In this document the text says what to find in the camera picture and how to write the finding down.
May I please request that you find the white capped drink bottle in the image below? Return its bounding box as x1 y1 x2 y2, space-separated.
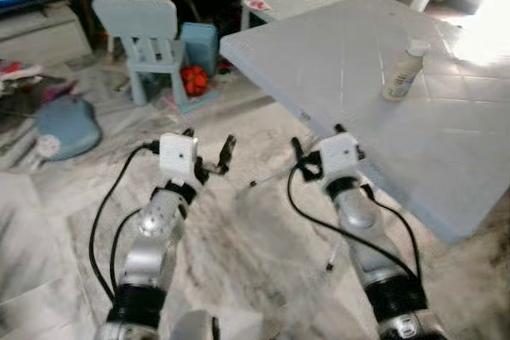
382 39 432 103

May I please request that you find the red ball toy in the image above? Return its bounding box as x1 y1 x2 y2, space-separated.
180 64 210 97

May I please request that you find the light blue plastic table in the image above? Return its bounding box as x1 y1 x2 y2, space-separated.
219 0 510 244

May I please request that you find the blue plastic box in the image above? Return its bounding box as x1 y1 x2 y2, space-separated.
178 22 219 78

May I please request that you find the blue round plastic seat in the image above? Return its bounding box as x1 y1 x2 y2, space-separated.
35 94 104 162

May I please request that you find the light blue child chair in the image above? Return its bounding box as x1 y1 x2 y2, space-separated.
92 0 220 115

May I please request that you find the small white table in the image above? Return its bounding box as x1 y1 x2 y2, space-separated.
240 0 399 31

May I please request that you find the pink card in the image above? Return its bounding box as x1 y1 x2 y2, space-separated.
245 0 273 14

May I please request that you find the white television stand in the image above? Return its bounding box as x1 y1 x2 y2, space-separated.
0 2 93 67

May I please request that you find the pink white shoe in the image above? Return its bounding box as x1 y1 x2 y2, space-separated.
0 59 45 83

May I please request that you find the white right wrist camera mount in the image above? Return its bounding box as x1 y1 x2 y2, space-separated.
318 133 362 182

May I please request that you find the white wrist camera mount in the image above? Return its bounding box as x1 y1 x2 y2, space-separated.
318 133 362 182
159 134 199 182

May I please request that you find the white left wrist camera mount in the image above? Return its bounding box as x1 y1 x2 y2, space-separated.
159 134 199 182

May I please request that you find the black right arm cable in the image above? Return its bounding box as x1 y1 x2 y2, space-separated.
286 162 424 285

